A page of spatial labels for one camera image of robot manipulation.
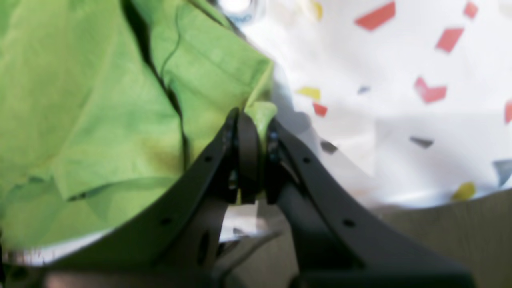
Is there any terrazzo pattern tablecloth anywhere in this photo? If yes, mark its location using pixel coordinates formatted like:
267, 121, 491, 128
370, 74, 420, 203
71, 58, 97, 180
2, 0, 511, 264

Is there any green t-shirt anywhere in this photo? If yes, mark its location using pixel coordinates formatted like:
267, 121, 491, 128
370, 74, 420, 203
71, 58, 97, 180
1, 0, 274, 250

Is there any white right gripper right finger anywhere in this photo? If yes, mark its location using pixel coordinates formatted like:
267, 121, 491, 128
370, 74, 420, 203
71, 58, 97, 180
265, 120, 476, 288

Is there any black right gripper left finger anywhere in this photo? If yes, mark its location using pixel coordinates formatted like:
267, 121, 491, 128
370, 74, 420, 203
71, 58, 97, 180
40, 109, 261, 288

